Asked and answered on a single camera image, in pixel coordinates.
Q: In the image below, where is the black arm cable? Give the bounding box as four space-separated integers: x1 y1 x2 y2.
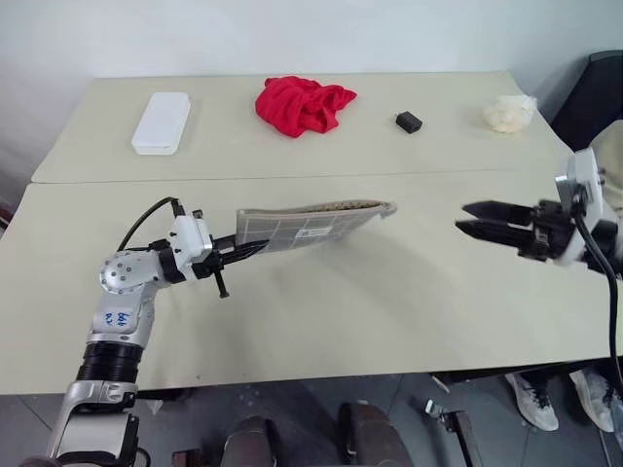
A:
118 196 192 254
571 187 623 390

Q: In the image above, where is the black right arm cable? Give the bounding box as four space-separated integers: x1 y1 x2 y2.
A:
571 187 623 390

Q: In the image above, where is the crumpled red cloth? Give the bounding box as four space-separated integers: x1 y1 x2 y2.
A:
254 75 359 141

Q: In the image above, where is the small black adapter block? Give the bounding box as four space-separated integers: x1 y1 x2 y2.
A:
393 110 425 133

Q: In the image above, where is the black chair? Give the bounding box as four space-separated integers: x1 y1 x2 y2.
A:
549 50 623 153

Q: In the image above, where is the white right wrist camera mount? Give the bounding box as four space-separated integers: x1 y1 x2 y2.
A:
553 145 615 269

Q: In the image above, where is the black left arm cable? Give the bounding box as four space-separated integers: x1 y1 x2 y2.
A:
118 196 192 254

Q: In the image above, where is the white rectangular box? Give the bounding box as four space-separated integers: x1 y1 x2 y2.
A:
129 91 192 158

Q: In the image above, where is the white sneaker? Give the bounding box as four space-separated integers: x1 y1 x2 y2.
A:
568 368 617 434
504 371 561 433

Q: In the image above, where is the black angled bracket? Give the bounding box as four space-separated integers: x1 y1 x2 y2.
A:
439 410 484 467

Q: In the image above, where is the grey plaid pouch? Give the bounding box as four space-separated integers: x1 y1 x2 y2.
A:
235 198 399 252

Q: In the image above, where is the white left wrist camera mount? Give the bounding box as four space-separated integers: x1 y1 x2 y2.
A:
164 212 216 283

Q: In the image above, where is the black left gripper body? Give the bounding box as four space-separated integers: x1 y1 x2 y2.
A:
192 249 236 301

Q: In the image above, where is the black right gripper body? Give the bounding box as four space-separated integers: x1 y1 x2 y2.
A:
517 198 584 265

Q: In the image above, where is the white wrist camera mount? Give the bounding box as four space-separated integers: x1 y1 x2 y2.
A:
553 145 615 269
164 212 216 283

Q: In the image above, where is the crumpled white plastic wad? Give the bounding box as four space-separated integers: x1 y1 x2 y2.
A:
481 92 540 135

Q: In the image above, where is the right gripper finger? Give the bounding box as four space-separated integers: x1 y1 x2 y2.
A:
460 199 537 227
454 220 535 250

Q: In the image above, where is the dark rounded shape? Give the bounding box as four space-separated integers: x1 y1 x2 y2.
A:
222 414 282 467

